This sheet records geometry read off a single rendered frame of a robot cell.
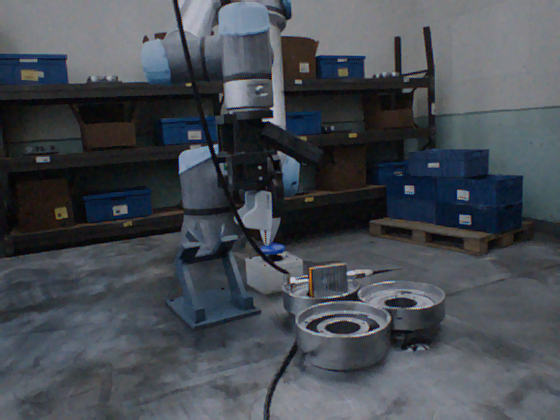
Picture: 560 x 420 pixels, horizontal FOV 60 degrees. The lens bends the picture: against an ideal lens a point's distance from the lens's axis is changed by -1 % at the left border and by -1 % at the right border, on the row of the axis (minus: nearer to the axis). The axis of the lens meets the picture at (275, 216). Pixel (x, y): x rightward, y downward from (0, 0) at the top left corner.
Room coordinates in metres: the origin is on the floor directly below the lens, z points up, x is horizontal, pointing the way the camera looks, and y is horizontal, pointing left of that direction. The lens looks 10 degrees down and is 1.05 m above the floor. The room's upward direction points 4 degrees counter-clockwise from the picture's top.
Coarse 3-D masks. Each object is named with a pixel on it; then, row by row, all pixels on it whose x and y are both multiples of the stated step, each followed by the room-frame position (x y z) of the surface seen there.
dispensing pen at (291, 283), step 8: (312, 264) 0.63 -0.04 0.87; (320, 264) 0.63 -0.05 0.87; (328, 264) 0.63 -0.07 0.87; (288, 272) 0.62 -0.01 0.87; (352, 272) 0.64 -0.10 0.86; (360, 272) 0.64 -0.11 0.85; (368, 272) 0.64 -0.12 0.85; (376, 272) 0.64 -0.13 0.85; (384, 272) 0.65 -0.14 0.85; (288, 280) 0.61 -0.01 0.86; (296, 280) 0.62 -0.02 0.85; (304, 280) 0.62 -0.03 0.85; (312, 288) 0.62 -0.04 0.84
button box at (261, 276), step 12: (252, 264) 0.76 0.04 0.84; (264, 264) 0.75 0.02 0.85; (288, 264) 0.75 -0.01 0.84; (300, 264) 0.76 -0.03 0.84; (252, 276) 0.77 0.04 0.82; (264, 276) 0.73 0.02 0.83; (276, 276) 0.74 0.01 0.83; (300, 276) 0.76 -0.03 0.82; (264, 288) 0.73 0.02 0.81; (276, 288) 0.74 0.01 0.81
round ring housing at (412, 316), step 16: (368, 288) 0.62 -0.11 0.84; (384, 288) 0.63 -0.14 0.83; (400, 288) 0.63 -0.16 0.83; (416, 288) 0.62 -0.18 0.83; (432, 288) 0.60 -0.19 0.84; (384, 304) 0.58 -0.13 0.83; (400, 304) 0.60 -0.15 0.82; (416, 304) 0.58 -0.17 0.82; (432, 304) 0.54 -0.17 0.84; (400, 320) 0.53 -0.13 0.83; (416, 320) 0.53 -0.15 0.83; (432, 320) 0.53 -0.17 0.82; (416, 336) 0.53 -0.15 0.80
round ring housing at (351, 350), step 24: (312, 312) 0.55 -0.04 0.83; (336, 312) 0.56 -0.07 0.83; (360, 312) 0.56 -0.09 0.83; (384, 312) 0.52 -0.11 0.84; (312, 336) 0.48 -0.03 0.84; (336, 336) 0.47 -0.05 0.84; (360, 336) 0.47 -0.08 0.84; (384, 336) 0.48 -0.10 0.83; (312, 360) 0.49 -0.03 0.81; (336, 360) 0.47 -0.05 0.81; (360, 360) 0.47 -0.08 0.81
